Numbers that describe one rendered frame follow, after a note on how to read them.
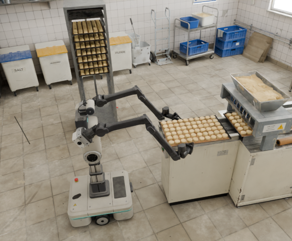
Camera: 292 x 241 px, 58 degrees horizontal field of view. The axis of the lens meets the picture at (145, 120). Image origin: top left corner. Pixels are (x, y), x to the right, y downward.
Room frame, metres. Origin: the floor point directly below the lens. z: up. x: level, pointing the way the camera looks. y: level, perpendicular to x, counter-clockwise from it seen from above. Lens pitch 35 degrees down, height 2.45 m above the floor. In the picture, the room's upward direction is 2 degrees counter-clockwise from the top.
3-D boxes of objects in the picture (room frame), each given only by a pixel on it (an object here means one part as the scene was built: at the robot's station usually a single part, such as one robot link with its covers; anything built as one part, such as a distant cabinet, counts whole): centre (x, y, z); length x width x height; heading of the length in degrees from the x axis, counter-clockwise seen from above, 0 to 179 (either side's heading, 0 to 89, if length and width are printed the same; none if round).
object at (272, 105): (2.13, -1.03, 1.25); 0.56 x 0.29 x 0.14; 10
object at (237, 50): (6.35, -2.10, 0.10); 0.60 x 0.40 x 0.20; 109
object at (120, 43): (5.50, 0.58, 0.38); 0.64 x 0.54 x 0.77; 19
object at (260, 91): (2.13, -1.03, 1.28); 0.54 x 0.27 x 0.06; 10
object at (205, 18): (6.15, -1.35, 0.89); 0.44 x 0.36 x 0.20; 30
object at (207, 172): (2.05, -0.53, 0.45); 0.70 x 0.34 x 0.90; 100
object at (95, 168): (1.89, 0.51, 0.49); 0.11 x 0.11 x 0.40; 8
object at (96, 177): (1.89, 0.51, 0.36); 0.13 x 0.13 x 0.40; 8
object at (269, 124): (2.13, -1.03, 1.01); 0.72 x 0.33 x 0.34; 10
